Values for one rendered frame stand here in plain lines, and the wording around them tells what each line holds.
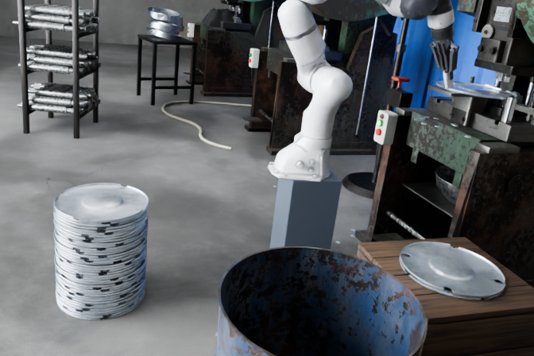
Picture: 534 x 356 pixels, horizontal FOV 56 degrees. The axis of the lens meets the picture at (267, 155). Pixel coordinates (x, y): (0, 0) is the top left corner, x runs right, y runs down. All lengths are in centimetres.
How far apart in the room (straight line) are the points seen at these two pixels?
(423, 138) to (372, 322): 103
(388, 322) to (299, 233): 67
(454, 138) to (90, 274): 135
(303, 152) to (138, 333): 79
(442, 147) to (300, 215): 62
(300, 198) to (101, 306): 74
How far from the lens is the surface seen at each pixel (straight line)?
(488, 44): 208
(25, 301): 190
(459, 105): 207
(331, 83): 163
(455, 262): 160
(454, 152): 199
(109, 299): 173
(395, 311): 121
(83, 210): 167
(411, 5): 178
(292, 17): 161
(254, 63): 374
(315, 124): 172
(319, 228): 183
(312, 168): 175
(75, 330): 174
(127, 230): 163
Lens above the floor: 106
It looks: 18 degrees down
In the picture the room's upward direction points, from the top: 7 degrees clockwise
